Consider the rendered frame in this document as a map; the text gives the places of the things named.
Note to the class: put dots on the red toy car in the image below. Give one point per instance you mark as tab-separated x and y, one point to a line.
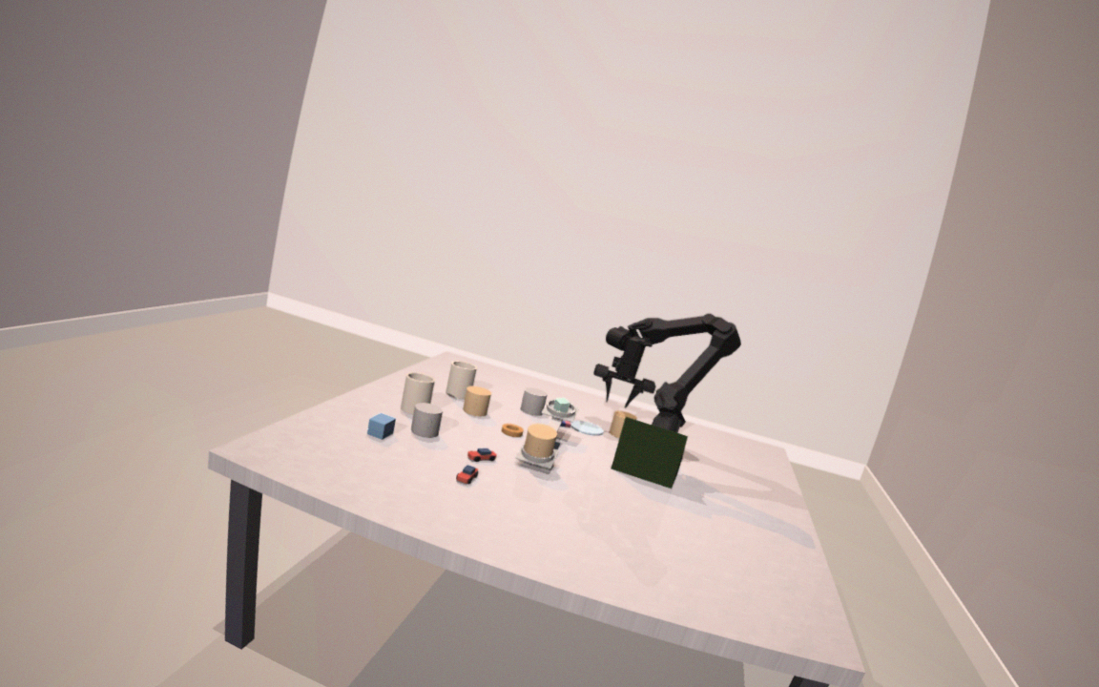
481	454
466	475

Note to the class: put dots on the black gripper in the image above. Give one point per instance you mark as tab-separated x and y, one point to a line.
627	370

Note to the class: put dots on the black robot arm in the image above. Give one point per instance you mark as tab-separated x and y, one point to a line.
670	398

